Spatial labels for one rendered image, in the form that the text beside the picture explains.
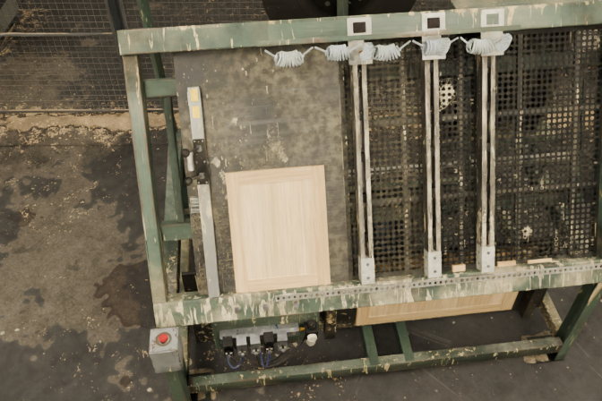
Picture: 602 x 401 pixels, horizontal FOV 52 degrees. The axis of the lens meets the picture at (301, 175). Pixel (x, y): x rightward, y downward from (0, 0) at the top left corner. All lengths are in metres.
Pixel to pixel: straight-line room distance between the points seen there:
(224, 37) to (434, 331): 2.22
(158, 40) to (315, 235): 1.09
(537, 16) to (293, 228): 1.39
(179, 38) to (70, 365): 2.13
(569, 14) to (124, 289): 2.96
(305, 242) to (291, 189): 0.26
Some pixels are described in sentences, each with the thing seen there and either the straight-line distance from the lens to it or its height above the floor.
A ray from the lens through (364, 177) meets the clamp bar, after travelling 2.74.
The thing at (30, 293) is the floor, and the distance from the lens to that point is 4.29.
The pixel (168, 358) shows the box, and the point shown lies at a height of 0.87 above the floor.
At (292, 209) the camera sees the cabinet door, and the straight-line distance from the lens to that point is 2.75.
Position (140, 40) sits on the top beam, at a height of 1.91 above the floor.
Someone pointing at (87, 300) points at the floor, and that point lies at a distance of 4.13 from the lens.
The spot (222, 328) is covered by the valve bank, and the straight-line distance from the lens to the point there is 2.93.
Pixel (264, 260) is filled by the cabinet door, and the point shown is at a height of 1.01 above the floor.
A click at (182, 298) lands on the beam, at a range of 2.89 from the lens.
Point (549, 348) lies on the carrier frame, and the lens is 3.81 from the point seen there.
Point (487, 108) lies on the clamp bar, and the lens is 2.82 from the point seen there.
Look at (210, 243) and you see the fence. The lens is 2.76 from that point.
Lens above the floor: 3.24
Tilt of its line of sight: 44 degrees down
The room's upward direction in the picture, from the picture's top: straight up
